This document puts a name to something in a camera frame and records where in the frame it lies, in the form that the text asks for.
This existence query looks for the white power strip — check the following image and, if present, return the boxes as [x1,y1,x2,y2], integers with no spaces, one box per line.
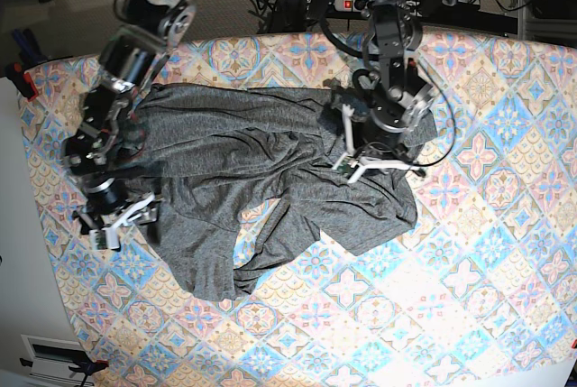
[334,0,370,13]

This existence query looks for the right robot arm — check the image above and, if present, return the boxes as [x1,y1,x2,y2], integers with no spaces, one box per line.
[62,0,197,251]

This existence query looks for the white vent panel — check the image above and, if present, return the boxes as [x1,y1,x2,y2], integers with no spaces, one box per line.
[20,334,88,384]

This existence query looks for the black orange clamp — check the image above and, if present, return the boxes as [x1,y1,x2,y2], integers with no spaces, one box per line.
[19,358,109,381]

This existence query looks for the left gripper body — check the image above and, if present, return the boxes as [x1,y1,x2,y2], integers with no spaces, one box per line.
[332,104,426,184]

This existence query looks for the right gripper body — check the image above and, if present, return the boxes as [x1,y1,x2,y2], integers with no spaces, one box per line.
[72,179,162,252]

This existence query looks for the red black clamp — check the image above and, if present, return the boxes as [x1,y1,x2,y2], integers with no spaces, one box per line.
[5,63,38,101]

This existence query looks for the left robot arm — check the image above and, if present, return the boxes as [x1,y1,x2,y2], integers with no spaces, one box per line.
[320,0,435,183]

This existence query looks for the grey t-shirt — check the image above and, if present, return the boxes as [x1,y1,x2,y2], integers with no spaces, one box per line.
[116,84,417,301]

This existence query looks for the patterned tablecloth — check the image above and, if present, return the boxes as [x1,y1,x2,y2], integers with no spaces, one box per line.
[19,32,576,386]

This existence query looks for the tangled black cables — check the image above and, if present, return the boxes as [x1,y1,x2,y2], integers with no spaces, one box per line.
[245,0,334,34]

